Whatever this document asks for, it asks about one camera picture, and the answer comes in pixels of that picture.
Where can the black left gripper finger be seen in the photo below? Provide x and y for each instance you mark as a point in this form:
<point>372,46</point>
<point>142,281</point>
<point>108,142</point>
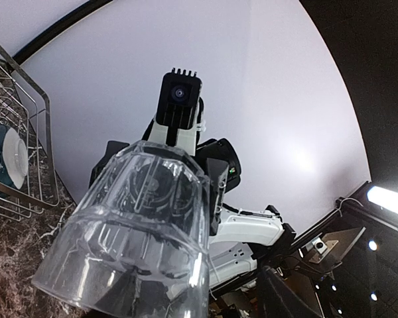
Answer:
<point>276,300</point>

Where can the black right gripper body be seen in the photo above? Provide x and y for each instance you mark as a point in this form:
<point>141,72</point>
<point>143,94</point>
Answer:
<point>219,172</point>

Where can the clear glass cup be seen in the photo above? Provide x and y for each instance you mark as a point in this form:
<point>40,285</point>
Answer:
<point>137,244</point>

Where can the white blue bowl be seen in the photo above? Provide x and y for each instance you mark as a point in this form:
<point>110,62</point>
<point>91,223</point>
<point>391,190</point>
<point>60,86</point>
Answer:
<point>14,162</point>

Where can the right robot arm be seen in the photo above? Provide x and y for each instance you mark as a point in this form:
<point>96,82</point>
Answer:
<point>239,239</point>

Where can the ceiling light strip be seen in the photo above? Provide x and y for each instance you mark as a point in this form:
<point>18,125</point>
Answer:
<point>384,198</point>

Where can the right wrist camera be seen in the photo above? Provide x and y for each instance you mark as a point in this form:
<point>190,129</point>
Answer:
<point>178,121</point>

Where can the overhead camera mount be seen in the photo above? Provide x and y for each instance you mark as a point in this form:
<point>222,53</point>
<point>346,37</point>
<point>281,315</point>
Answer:
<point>332,247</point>

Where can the black right corner post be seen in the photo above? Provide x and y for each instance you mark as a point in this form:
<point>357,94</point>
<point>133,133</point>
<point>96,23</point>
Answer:
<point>57,28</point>

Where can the metal wire dish rack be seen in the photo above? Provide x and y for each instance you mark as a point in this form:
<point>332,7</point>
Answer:
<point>25,106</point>

